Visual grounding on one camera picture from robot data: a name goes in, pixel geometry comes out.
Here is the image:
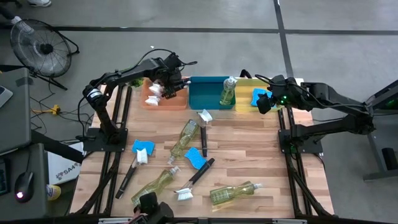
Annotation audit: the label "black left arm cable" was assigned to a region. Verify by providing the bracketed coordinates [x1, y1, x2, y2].
[132, 48, 198, 71]

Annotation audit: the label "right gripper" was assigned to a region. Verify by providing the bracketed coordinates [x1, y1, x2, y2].
[256, 75, 304, 115]

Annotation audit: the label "grey desk top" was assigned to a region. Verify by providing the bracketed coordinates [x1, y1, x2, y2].
[0, 67, 32, 155]
[0, 142, 50, 220]

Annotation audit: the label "yellow plastic bin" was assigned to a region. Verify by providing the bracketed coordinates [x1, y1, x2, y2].
[234, 77, 284, 113]

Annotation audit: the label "black tape strip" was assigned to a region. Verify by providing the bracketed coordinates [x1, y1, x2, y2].
[15, 76, 34, 87]

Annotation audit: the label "silver metal bracket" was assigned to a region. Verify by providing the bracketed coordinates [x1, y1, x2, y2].
[98, 217, 134, 224]
[272, 218, 308, 224]

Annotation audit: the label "blue plastic bin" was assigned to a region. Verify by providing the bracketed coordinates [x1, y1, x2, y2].
[188, 76, 236, 111]

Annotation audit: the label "small black box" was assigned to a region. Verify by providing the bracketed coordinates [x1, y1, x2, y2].
[381, 147, 398, 171]

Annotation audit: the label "orange plastic bin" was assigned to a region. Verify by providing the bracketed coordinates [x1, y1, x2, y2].
[141, 77, 190, 111]

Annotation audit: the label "person's leg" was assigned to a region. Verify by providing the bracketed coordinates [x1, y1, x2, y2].
[0, 2, 18, 22]

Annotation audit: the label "silver laptop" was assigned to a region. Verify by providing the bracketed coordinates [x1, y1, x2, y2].
[0, 85, 14, 109]

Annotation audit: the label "white printed box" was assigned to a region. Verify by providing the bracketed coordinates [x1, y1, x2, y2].
[46, 141, 84, 186]

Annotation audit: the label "blue sponge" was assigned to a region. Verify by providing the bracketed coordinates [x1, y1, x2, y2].
[251, 88, 274, 107]
[131, 139, 156, 156]
[183, 146, 208, 170]

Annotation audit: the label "green dish soap pump bottle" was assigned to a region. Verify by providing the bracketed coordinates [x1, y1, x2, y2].
[209, 180, 263, 206]
[167, 119, 200, 166]
[130, 166, 182, 207]
[219, 76, 238, 106]

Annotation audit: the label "yellow cable connector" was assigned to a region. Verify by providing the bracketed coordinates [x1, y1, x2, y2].
[30, 104, 62, 116]

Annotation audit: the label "black bulky device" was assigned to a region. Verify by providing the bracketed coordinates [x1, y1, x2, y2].
[133, 192, 175, 224]

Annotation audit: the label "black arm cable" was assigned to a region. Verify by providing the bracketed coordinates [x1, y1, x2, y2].
[132, 48, 198, 71]
[254, 73, 368, 110]

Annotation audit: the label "black computer mouse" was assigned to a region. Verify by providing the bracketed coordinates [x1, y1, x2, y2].
[14, 170, 35, 203]

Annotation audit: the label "black aluminium frame rails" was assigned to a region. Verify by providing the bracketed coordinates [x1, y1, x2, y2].
[277, 79, 336, 217]
[70, 77, 133, 217]

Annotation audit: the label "black floor fan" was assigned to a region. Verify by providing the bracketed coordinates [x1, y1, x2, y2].
[9, 17, 81, 91]

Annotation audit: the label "yellow round object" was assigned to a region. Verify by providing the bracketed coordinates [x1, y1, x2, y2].
[46, 184, 62, 202]

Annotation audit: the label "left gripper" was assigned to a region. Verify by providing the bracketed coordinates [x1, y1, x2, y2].
[155, 57, 188, 100]

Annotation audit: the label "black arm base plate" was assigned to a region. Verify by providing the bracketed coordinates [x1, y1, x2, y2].
[278, 129, 324, 154]
[82, 127, 129, 153]

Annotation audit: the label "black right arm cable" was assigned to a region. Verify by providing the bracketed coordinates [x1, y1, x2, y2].
[254, 73, 368, 110]

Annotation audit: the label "black keyboard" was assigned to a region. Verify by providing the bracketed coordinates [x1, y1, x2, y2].
[0, 158, 11, 197]

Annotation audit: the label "grey metal workstation stand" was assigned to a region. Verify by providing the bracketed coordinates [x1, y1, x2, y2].
[362, 79, 398, 183]

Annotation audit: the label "black diagonal bar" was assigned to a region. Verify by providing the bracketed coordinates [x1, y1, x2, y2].
[30, 129, 85, 164]

